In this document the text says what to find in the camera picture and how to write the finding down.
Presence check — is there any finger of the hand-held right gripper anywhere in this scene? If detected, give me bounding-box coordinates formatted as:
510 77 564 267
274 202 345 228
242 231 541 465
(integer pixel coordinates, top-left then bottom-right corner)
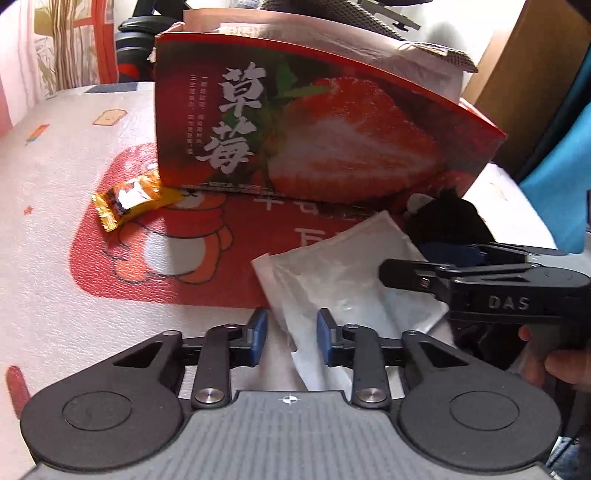
421 242 570 267
379 257 467 297

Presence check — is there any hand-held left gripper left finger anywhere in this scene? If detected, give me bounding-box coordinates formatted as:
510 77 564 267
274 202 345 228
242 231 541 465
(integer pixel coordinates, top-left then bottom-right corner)
111 307 269 410

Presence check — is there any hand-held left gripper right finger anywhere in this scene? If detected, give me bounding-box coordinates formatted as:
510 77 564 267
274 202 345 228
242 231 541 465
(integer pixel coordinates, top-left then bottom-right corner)
317 308 468 410

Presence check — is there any black and white glove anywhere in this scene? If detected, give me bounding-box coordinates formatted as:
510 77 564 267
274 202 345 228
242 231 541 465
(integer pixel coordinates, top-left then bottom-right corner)
405 191 498 254

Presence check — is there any white plastic bag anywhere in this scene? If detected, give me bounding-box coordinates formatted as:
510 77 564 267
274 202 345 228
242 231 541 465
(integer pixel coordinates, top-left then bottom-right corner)
252 210 451 394

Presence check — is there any red strawberry print cardboard box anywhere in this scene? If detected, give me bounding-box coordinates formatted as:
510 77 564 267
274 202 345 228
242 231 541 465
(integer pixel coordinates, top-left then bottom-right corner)
150 9 509 207

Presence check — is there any person's right hand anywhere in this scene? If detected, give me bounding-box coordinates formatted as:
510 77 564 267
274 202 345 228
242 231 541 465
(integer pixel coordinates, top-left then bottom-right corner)
513 324 591 389

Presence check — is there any blue curtain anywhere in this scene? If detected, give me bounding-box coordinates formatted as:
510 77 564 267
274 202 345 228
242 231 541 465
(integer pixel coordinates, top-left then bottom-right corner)
509 0 591 256

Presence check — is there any orange snack packet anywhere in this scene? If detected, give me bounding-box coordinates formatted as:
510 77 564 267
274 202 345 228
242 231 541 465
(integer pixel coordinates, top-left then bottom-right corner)
91 168 184 232

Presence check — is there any cartoon print play mat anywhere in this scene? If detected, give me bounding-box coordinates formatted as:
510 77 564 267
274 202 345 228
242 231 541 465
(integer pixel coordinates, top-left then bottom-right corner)
0 80 571 480

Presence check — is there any black exercise bike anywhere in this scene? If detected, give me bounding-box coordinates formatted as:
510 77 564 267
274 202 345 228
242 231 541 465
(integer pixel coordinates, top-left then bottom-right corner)
115 0 422 85

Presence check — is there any bamboo print curtain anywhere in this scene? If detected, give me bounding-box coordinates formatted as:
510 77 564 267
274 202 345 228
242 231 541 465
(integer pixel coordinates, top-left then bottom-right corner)
28 0 117 100

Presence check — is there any wooden door frame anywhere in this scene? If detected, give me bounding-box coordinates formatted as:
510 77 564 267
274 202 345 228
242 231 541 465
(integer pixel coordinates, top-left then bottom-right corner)
462 31 587 177

